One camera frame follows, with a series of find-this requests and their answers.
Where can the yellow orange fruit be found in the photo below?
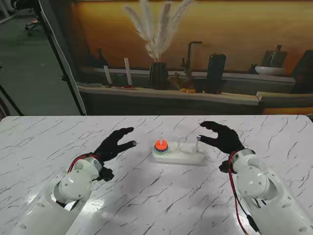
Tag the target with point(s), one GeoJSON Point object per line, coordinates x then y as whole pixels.
{"type": "Point", "coordinates": [189, 90]}

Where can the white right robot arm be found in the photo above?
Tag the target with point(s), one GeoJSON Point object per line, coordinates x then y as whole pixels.
{"type": "Point", "coordinates": [252, 178]}

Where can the white pampas grass bunch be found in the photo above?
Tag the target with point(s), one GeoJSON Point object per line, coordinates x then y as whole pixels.
{"type": "Point", "coordinates": [159, 36]}

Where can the black ribbed vase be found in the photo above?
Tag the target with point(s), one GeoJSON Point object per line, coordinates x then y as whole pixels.
{"type": "Point", "coordinates": [159, 76]}

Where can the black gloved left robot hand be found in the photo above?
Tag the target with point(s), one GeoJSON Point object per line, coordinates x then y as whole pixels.
{"type": "Point", "coordinates": [110, 147]}

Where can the dark teal box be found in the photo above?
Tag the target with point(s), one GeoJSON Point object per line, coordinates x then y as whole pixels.
{"type": "Point", "coordinates": [303, 73]}

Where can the office chair with orange seat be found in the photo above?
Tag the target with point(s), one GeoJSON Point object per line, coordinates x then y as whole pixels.
{"type": "Point", "coordinates": [33, 24]}

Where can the black tripod stand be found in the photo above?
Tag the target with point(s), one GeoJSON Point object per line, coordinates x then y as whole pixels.
{"type": "Point", "coordinates": [63, 77]}
{"type": "Point", "coordinates": [11, 100]}

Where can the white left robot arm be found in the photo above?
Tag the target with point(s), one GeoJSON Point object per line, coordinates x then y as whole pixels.
{"type": "Point", "coordinates": [73, 183]}

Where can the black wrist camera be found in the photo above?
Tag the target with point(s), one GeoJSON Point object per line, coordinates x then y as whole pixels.
{"type": "Point", "coordinates": [106, 174]}
{"type": "Point", "coordinates": [225, 167]}

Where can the tall black cylinder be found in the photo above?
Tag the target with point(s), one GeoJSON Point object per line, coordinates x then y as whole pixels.
{"type": "Point", "coordinates": [216, 71]}

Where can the small dark jar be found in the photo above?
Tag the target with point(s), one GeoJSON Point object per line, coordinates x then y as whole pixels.
{"type": "Point", "coordinates": [253, 69]}

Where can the tall white candle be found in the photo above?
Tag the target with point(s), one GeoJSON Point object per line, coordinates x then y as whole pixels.
{"type": "Point", "coordinates": [127, 71]}

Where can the white three-rod Hanoi tower base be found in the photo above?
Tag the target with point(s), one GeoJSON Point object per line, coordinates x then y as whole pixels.
{"type": "Point", "coordinates": [181, 159]}

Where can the white bowl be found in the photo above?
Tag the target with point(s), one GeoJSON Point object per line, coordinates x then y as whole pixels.
{"type": "Point", "coordinates": [269, 70]}

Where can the black kitchen faucet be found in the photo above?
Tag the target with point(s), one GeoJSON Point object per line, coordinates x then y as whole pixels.
{"type": "Point", "coordinates": [189, 54]}

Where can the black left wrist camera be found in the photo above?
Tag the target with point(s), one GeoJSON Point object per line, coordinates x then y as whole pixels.
{"type": "Point", "coordinates": [106, 174]}

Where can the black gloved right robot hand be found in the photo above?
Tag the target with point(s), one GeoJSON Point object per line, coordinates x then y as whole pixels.
{"type": "Point", "coordinates": [227, 140]}

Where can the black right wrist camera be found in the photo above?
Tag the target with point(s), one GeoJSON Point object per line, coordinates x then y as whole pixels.
{"type": "Point", "coordinates": [225, 167]}

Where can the brown plush toy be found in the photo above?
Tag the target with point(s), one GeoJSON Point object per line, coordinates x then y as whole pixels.
{"type": "Point", "coordinates": [187, 80]}

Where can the white-edged kitchen backdrop panel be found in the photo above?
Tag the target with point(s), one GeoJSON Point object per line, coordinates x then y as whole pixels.
{"type": "Point", "coordinates": [61, 36]}

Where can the wooden board with red pieces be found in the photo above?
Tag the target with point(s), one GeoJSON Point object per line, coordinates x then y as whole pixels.
{"type": "Point", "coordinates": [122, 87]}

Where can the short white candle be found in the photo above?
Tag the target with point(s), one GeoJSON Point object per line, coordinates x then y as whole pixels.
{"type": "Point", "coordinates": [107, 74]}

